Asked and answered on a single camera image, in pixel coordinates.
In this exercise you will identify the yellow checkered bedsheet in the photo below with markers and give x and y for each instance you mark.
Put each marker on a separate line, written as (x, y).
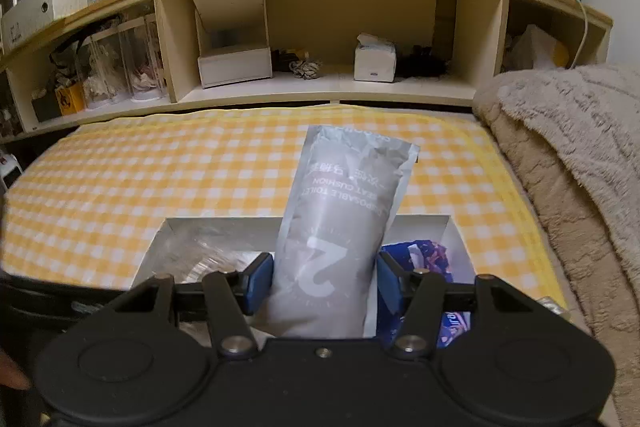
(150, 182)

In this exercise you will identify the open white carton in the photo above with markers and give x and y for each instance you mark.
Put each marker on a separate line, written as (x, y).
(232, 62)

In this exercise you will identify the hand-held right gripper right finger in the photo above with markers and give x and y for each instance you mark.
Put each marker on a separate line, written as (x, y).
(390, 284)

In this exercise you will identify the crumpled white bag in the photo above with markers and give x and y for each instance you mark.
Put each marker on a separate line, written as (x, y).
(535, 49)

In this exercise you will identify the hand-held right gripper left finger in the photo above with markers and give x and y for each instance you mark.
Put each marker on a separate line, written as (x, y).
(257, 284)

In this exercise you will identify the small white box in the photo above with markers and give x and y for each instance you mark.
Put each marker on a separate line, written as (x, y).
(375, 62)

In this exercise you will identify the yellow and black box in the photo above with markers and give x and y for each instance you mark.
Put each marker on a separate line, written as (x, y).
(67, 99)

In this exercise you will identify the blue tissue pack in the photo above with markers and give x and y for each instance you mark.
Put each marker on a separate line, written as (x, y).
(425, 257)

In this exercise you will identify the grey soft packet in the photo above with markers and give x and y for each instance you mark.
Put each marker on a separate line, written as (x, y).
(330, 232)

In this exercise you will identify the dark fuzzy item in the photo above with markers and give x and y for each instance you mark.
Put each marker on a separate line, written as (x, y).
(422, 64)

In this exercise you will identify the wooden headboard shelf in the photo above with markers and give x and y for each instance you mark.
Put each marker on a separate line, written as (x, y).
(350, 92)

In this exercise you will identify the white stool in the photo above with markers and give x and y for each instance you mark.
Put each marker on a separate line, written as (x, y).
(9, 172)

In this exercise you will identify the white storage box with hole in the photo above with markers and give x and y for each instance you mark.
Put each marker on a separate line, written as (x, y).
(50, 7)

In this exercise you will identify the clear display case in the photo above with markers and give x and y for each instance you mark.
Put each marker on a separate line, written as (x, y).
(137, 67)
(156, 57)
(107, 72)

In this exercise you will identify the beige yarn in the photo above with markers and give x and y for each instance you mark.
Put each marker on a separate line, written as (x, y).
(200, 257)

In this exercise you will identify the white cardboard box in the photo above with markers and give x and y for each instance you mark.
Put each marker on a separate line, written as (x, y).
(225, 229)

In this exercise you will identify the beige fleece blanket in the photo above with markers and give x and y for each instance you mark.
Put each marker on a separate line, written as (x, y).
(575, 157)

